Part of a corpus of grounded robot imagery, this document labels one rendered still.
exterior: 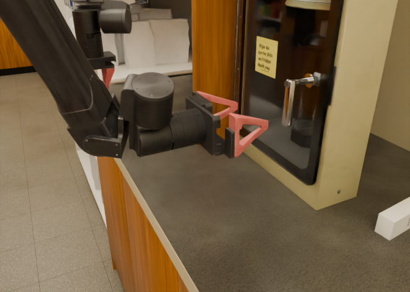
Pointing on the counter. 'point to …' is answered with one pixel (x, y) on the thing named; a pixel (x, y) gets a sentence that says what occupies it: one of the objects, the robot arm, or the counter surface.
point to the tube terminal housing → (348, 97)
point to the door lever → (293, 96)
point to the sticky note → (266, 56)
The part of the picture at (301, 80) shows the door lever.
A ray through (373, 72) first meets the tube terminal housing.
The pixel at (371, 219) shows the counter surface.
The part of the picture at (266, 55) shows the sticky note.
